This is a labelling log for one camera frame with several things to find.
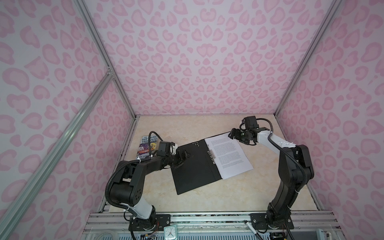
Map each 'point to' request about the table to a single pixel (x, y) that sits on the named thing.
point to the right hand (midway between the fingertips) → (235, 135)
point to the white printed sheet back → (230, 159)
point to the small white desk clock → (170, 232)
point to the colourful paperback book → (143, 149)
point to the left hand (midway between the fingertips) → (188, 158)
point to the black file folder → (199, 169)
